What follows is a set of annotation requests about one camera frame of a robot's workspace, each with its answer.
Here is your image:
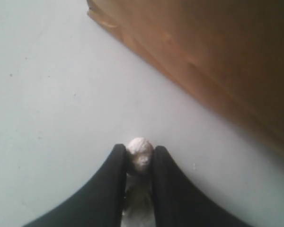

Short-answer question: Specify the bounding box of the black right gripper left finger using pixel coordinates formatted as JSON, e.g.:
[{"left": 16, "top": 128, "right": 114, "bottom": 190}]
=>
[{"left": 26, "top": 144, "right": 126, "bottom": 227}]

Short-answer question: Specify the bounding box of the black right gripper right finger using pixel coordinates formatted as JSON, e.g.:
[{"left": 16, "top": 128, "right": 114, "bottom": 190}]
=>
[{"left": 151, "top": 146, "right": 248, "bottom": 227}]

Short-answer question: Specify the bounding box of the brown paper shopping bag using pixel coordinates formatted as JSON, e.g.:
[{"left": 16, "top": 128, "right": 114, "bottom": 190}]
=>
[{"left": 88, "top": 0, "right": 284, "bottom": 154}]

